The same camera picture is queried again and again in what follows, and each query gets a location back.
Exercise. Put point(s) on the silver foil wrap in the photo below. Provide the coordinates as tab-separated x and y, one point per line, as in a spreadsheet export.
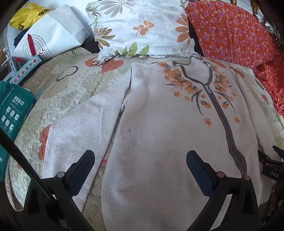
269	26

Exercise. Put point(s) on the perforated metal rack post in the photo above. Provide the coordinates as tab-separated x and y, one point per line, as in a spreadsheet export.
6	44

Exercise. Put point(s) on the green printed box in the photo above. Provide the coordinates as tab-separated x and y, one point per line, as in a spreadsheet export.
13	106

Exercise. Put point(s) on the quilted heart-pattern bedspread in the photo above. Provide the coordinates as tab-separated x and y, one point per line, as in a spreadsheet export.
73	88

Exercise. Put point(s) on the person's right hand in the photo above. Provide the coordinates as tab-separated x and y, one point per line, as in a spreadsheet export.
274	197

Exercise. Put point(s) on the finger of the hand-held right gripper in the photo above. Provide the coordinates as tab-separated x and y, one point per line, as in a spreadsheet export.
265	161
279	152

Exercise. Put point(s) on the white floral pillow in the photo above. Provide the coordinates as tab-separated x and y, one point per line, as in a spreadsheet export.
142	26

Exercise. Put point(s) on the wooden headboard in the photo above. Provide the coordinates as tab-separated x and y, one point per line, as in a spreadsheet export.
244	4

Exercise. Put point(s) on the orange floral blanket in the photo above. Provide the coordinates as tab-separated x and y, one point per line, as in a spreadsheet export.
233	33

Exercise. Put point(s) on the yellow plastic bag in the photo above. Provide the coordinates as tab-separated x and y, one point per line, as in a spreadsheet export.
28	15

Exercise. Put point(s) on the white paper bag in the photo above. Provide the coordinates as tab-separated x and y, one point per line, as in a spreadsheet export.
53	33

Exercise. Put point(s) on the dark cloth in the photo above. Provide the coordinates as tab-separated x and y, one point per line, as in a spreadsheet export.
21	37

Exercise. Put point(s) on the white floral zip sweater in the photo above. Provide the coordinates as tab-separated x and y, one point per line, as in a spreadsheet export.
155	133

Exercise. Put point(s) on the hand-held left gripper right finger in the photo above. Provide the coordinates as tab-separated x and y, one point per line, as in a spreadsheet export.
198	175

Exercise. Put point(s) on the colourful shapes strip box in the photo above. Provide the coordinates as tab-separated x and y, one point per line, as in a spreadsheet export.
22	71

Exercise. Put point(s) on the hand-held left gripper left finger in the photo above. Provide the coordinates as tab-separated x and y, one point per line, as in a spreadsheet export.
75	182

